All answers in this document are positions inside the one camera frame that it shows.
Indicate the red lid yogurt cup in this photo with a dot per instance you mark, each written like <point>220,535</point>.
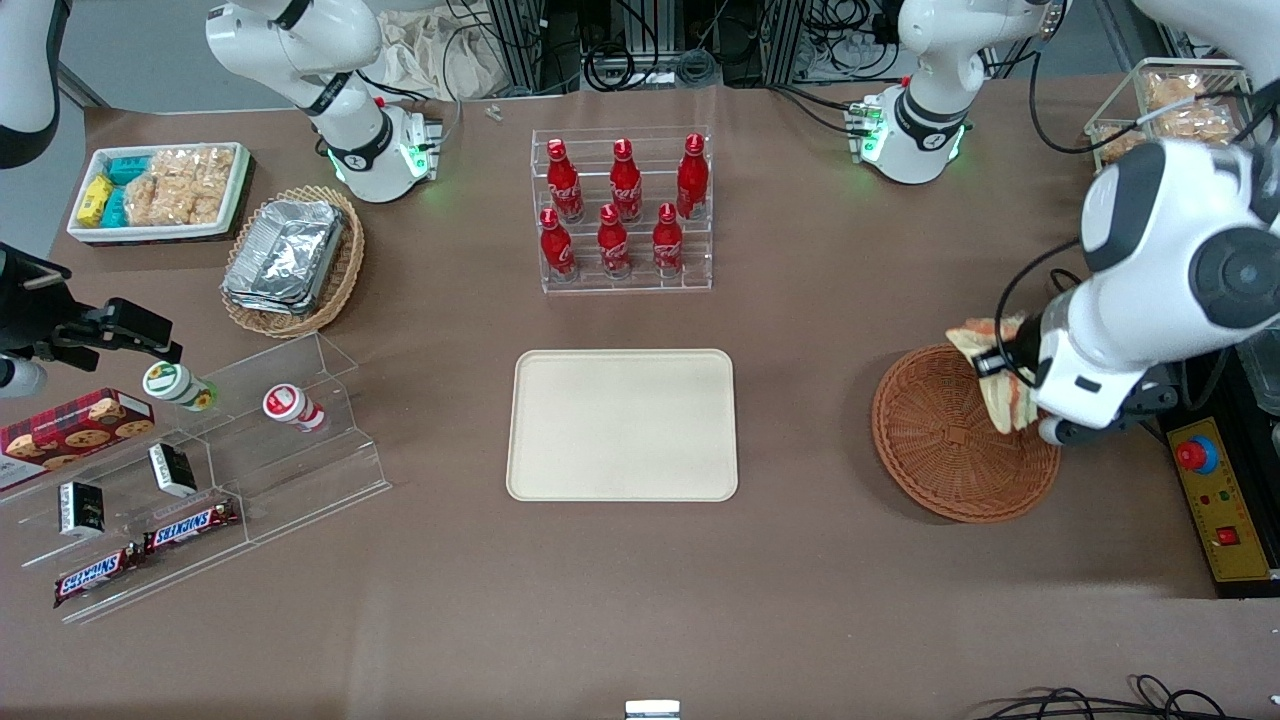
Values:
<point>290,405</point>

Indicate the round brown wicker basket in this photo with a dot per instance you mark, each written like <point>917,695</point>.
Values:
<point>940,450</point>

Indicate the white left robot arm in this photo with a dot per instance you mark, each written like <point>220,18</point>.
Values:
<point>1150,230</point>

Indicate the oval light wicker basket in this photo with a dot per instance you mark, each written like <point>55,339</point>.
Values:
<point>345,270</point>

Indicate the triangle sandwich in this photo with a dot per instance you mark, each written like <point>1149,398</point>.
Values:
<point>1005,405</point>

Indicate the clear acrylic stepped snack stand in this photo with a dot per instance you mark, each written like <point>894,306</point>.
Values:
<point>290,450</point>

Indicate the cream plastic tray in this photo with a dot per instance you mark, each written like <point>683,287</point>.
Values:
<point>620,425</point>

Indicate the aluminium foil container stack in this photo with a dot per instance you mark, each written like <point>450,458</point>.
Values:
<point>285,255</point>

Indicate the clear plastic container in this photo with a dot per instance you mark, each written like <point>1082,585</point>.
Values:
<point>1265,370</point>

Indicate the white rectangular snack bin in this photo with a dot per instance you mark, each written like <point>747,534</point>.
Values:
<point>235,175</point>

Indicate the teal snack pack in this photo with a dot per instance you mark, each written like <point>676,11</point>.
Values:
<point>114,208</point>
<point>128,168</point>

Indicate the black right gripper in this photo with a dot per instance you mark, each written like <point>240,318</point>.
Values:
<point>28,308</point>

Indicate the yellow emergency stop box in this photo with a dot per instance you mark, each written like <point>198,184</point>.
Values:
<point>1225,520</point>

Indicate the bagged rice crackers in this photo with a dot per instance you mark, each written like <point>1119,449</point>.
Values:
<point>1185,115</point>
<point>180,185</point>

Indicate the Snickers chocolate bar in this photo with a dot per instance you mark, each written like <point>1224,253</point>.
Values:
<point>190,526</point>
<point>92,578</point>

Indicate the clear acrylic bottle rack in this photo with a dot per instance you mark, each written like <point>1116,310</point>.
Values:
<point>690,255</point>

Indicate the red cola bottle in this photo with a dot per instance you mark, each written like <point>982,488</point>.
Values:
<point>613,248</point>
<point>565,190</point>
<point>667,245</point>
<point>626,190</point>
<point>692,185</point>
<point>557,250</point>

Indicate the yellow snack pack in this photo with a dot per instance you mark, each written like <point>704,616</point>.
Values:
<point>95,200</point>

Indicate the white plastic bag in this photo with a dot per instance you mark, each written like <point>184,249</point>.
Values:
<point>430,50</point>

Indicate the small black snack box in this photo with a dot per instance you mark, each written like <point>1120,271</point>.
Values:
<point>82,508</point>
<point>173,470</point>

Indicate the red plaid cookie box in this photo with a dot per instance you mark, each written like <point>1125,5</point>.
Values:
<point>70,430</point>

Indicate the aluminium frame post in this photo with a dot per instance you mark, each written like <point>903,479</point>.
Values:
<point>782,40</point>
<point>535,45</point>

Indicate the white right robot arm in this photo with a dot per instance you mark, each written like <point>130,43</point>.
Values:
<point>300,40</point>

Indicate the green lid yogurt cup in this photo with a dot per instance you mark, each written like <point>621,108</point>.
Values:
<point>172,383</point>

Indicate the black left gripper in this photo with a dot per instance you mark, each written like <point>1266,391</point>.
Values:
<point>1021,354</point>

